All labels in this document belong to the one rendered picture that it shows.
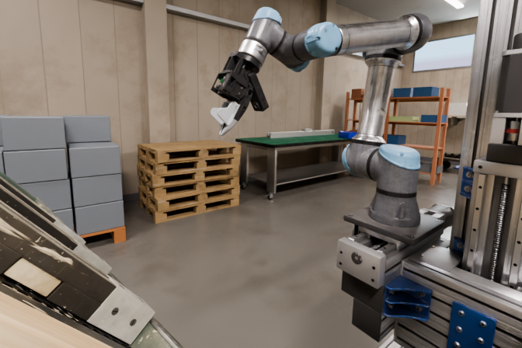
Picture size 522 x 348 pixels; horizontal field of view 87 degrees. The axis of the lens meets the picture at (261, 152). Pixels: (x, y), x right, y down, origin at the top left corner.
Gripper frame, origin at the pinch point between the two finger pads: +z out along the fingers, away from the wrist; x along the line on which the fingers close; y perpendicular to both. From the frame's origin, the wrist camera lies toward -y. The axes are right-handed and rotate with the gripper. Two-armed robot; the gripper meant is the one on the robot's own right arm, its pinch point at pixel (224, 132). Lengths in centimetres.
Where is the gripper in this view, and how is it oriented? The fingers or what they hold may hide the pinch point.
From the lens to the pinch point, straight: 73.2
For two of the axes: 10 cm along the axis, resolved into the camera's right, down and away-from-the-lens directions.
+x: 6.1, 1.3, -7.8
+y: -6.9, -3.9, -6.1
